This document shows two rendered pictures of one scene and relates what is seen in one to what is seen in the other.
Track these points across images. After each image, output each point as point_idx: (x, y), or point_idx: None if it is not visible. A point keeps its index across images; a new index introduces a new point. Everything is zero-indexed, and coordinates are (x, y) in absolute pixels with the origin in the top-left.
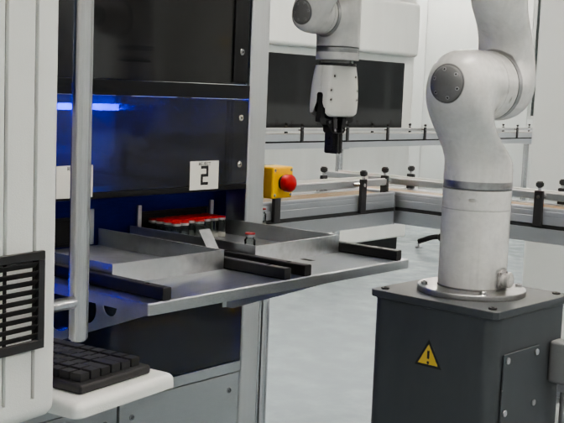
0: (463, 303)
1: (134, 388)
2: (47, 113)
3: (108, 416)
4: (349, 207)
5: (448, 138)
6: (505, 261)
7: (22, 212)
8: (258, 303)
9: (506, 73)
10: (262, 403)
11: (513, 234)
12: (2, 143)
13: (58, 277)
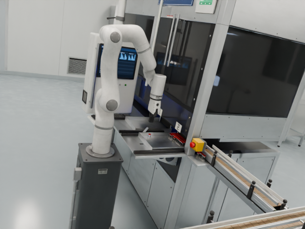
0: (90, 144)
1: (91, 119)
2: (89, 76)
3: (154, 163)
4: (243, 190)
5: None
6: (92, 144)
7: (86, 87)
8: (182, 173)
9: (98, 94)
10: (202, 222)
11: None
12: (86, 78)
13: None
